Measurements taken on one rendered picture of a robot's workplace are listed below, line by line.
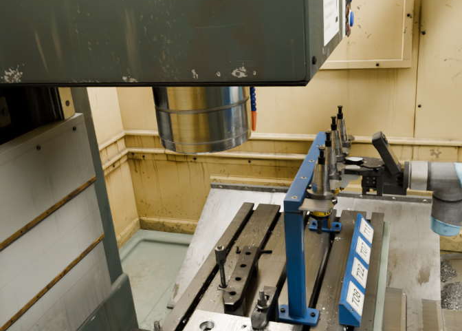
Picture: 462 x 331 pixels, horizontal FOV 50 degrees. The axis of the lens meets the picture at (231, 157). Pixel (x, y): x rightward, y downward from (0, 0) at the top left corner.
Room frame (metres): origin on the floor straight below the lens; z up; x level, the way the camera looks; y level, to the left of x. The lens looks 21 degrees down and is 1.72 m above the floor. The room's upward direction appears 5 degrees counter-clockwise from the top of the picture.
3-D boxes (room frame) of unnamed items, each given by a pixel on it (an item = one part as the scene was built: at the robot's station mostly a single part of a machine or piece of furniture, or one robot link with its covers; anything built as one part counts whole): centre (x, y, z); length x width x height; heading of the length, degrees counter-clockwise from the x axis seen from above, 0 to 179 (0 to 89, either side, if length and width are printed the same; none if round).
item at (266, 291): (0.90, -0.04, 0.97); 0.13 x 0.03 x 0.15; 159
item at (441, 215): (1.12, -0.56, 1.07); 0.11 x 0.08 x 0.11; 113
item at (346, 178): (1.18, -0.29, 1.17); 0.09 x 0.03 x 0.06; 83
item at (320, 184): (1.01, -0.20, 1.26); 0.04 x 0.04 x 0.07
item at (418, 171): (1.15, -0.47, 1.18); 0.08 x 0.05 x 0.08; 159
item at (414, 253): (1.40, -0.20, 0.75); 0.89 x 0.70 x 0.26; 69
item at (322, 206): (0.96, -0.18, 1.21); 0.07 x 0.05 x 0.01; 69
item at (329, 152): (1.12, -0.24, 1.26); 0.04 x 0.04 x 0.07
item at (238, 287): (1.10, 0.00, 0.93); 0.26 x 0.05 x 0.06; 164
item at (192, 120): (0.80, 0.04, 1.51); 0.16 x 0.16 x 0.12
